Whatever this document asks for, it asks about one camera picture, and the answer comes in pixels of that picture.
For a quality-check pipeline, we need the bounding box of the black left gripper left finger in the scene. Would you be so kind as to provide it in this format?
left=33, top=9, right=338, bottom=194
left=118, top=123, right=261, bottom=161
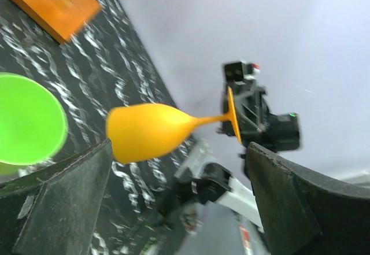
left=1, top=139, right=113, bottom=254

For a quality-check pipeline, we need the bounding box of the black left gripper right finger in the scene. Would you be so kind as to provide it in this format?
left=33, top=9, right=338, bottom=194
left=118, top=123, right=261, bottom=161
left=246, top=143, right=369, bottom=254

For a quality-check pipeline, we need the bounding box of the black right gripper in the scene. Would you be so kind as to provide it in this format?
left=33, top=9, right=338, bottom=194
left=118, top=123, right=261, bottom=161
left=221, top=81, right=301, bottom=153

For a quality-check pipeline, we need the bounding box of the green wine glass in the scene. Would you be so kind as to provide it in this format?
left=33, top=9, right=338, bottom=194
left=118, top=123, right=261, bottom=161
left=1, top=73, right=68, bottom=176

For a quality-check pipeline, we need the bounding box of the orange wine glass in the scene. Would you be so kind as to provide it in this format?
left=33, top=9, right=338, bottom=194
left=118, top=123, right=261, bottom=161
left=106, top=87, right=242, bottom=164

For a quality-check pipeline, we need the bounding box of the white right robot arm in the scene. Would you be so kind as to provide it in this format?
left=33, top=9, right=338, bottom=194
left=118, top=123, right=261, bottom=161
left=158, top=82, right=301, bottom=231

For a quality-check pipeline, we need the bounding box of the gold wire rack wooden base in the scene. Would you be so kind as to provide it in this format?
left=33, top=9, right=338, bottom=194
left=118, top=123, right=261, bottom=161
left=11, top=0, right=101, bottom=44

